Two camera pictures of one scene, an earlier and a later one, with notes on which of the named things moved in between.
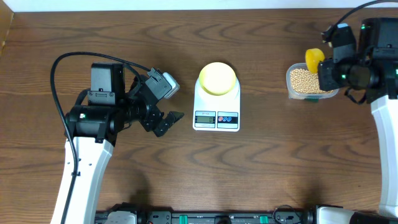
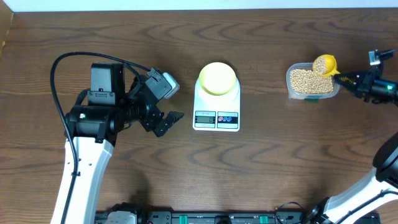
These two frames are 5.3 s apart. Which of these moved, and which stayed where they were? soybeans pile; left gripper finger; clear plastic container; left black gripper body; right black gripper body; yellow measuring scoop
Moved: right black gripper body; yellow measuring scoop
Stayed: left gripper finger; left black gripper body; soybeans pile; clear plastic container
